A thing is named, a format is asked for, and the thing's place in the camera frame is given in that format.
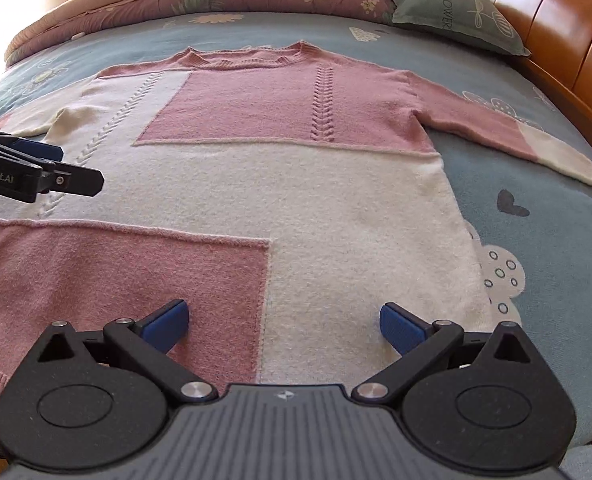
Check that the pink and cream knit sweater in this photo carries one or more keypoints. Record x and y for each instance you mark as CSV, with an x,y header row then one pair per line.
x,y
326,200

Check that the grey-green floral pillow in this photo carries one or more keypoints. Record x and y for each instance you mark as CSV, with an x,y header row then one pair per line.
x,y
456,15

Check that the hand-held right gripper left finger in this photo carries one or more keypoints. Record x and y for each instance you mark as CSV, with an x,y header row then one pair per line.
x,y
168,326

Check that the pink floral folded quilt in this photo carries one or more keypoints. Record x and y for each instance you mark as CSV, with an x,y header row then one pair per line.
x,y
150,5

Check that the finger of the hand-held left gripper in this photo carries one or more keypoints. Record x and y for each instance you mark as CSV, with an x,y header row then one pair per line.
x,y
75,180
38,150

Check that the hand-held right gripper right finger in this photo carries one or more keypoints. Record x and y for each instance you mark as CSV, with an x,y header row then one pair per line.
x,y
401,327

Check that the wooden bed headboard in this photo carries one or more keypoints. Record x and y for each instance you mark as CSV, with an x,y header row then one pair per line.
x,y
566,20

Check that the blue floral bed sheet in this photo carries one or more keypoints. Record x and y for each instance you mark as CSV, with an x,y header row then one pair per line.
x,y
551,220

